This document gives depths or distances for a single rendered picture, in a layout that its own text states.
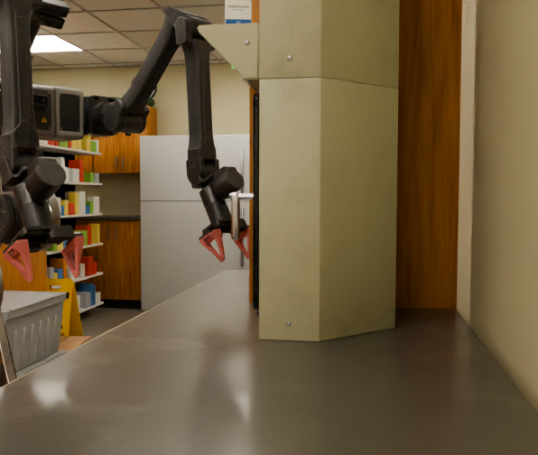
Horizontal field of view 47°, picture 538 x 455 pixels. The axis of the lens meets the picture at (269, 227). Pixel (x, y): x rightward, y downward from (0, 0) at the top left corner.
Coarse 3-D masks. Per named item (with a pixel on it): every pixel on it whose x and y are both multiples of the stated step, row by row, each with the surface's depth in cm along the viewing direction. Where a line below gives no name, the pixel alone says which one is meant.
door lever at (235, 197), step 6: (234, 192) 116; (234, 198) 116; (240, 198) 116; (246, 198) 116; (252, 198) 116; (234, 204) 116; (234, 210) 116; (234, 216) 116; (234, 222) 117; (234, 228) 117; (234, 234) 117
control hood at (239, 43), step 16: (208, 32) 111; (224, 32) 110; (240, 32) 110; (256, 32) 110; (224, 48) 111; (240, 48) 110; (256, 48) 110; (240, 64) 110; (256, 64) 110; (256, 80) 112
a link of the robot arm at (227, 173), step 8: (192, 168) 160; (224, 168) 155; (232, 168) 156; (192, 176) 160; (208, 176) 158; (216, 176) 157; (224, 176) 154; (232, 176) 155; (240, 176) 157; (192, 184) 160; (200, 184) 160; (208, 184) 162; (216, 184) 156; (224, 184) 154; (232, 184) 153; (240, 184) 155; (216, 192) 156; (224, 192) 155
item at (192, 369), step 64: (128, 320) 129; (192, 320) 129; (256, 320) 129; (448, 320) 129; (64, 384) 86; (128, 384) 86; (192, 384) 86; (256, 384) 86; (320, 384) 86; (384, 384) 86; (448, 384) 86; (512, 384) 86; (0, 448) 64; (64, 448) 64; (128, 448) 64; (192, 448) 64; (256, 448) 64; (320, 448) 64; (384, 448) 64; (448, 448) 64; (512, 448) 64
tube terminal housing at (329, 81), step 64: (320, 0) 108; (384, 0) 116; (320, 64) 108; (384, 64) 117; (320, 128) 109; (384, 128) 118; (320, 192) 109; (384, 192) 119; (320, 256) 110; (384, 256) 119; (320, 320) 111; (384, 320) 120
